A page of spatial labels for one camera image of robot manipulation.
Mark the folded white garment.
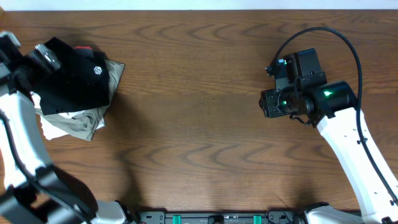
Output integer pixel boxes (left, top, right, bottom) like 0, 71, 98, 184
30, 91, 106, 141

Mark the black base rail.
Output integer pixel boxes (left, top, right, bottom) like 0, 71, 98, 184
139, 210, 306, 224

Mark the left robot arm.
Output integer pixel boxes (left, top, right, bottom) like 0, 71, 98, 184
1, 31, 134, 223

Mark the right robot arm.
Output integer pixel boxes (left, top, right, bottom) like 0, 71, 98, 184
259, 82, 397, 223

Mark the black t-shirt with logo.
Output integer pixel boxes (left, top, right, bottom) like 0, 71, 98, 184
34, 37, 109, 115

